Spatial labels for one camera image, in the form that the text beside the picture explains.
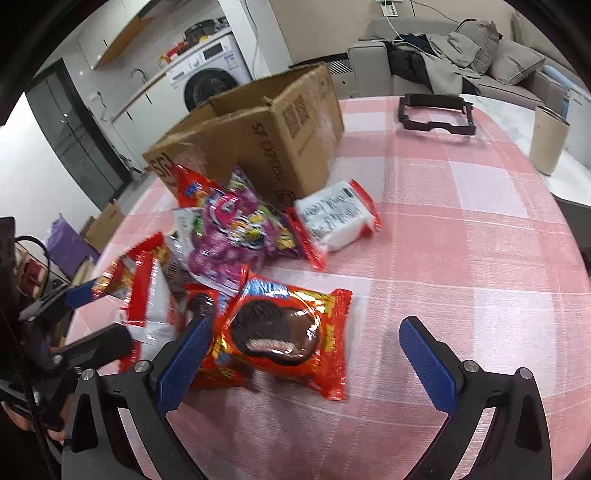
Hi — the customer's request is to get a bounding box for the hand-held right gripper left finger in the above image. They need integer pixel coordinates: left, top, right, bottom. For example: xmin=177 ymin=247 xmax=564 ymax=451
xmin=61 ymin=315 xmax=218 ymax=480

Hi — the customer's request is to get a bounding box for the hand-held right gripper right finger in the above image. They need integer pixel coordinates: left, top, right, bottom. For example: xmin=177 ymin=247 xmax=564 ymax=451
xmin=398 ymin=316 xmax=553 ymax=480

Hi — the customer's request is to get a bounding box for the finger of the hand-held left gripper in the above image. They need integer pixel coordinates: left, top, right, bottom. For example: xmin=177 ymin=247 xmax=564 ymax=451
xmin=18 ymin=279 xmax=107 ymax=324
xmin=46 ymin=323 xmax=136 ymax=372

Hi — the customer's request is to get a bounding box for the clear cracker packet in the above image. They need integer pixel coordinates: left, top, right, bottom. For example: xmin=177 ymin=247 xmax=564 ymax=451
xmin=164 ymin=233 xmax=199 ymax=296

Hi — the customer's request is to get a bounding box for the red chocolate pie packet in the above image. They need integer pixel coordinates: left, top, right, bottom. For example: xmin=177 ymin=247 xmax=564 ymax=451
xmin=203 ymin=277 xmax=354 ymax=401
xmin=182 ymin=284 xmax=223 ymax=324

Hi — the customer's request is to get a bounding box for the white packet with red edges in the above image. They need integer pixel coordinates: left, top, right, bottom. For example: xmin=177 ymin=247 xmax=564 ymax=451
xmin=286 ymin=179 xmax=382 ymax=271

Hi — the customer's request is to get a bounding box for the brown cardboard box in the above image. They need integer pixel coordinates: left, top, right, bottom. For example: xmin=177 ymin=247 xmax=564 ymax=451
xmin=142 ymin=63 xmax=345 ymax=210

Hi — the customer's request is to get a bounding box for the person's left hand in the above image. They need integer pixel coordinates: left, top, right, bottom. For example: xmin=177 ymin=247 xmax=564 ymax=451
xmin=0 ymin=392 xmax=77 ymax=446

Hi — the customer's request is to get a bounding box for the purple bag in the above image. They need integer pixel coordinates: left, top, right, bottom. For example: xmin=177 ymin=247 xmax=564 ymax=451
xmin=46 ymin=217 xmax=100 ymax=278

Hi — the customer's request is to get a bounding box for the cardboard box on floor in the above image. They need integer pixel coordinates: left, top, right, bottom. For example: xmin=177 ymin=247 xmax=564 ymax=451
xmin=84 ymin=199 xmax=125 ymax=254

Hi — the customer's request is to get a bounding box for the green and white snack packet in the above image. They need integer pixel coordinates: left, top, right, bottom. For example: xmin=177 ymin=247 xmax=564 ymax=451
xmin=173 ymin=208 xmax=205 ymax=250

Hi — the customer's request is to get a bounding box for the pink checked tablecloth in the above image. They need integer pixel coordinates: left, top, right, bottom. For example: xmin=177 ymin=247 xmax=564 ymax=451
xmin=65 ymin=95 xmax=585 ymax=480

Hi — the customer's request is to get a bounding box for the purple snack packet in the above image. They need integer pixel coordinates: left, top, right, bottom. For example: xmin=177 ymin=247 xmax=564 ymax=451
xmin=187 ymin=168 xmax=305 ymax=289

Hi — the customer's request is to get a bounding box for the red snack packet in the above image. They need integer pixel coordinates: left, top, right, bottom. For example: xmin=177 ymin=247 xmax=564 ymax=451
xmin=171 ymin=164 xmax=232 ymax=208

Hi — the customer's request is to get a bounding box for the dark glass door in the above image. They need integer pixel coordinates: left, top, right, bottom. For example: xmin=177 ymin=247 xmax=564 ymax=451
xmin=25 ymin=60 xmax=130 ymax=210

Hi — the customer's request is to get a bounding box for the white counter cabinet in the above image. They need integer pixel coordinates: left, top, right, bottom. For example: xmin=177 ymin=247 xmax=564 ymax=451
xmin=108 ymin=69 xmax=195 ymax=171

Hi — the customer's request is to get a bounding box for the beige cup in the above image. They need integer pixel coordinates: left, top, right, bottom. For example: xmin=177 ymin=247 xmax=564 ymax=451
xmin=529 ymin=105 xmax=570 ymax=176

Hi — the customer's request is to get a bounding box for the red box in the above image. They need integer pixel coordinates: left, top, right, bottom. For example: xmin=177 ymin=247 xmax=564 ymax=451
xmin=159 ymin=41 xmax=190 ymax=63

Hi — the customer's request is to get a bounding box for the white washing machine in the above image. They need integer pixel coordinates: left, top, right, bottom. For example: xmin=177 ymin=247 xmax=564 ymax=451
xmin=165 ymin=30 xmax=254 ymax=114

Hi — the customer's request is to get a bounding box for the black cooker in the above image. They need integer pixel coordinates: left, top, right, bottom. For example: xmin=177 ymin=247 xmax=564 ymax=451
xmin=185 ymin=18 xmax=229 ymax=40

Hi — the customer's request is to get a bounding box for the black jacket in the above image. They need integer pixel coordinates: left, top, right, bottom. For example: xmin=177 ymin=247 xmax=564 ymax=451
xmin=388 ymin=44 xmax=435 ymax=86

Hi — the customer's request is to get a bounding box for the grey coat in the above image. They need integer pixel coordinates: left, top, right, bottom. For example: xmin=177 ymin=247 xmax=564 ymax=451
xmin=425 ymin=32 xmax=483 ymax=95

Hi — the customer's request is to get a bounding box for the grey sofa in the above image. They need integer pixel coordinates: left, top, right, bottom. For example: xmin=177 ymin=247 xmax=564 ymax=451
xmin=347 ymin=16 xmax=591 ymax=112

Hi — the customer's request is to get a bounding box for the grey pillow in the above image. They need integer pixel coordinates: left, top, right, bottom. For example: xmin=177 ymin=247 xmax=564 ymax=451
xmin=455 ymin=21 xmax=502 ymax=77
xmin=489 ymin=39 xmax=546 ymax=86

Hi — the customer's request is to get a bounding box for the black plastic frame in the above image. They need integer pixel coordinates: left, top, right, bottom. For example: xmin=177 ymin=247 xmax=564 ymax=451
xmin=398 ymin=93 xmax=476 ymax=136

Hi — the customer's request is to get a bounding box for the wooden wall cabinet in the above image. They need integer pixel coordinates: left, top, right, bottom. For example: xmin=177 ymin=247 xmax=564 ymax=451
xmin=78 ymin=0 xmax=158 ymax=70

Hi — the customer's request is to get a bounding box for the white charging cable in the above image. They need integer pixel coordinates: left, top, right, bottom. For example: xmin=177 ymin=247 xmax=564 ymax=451
xmin=383 ymin=14 xmax=409 ymax=44

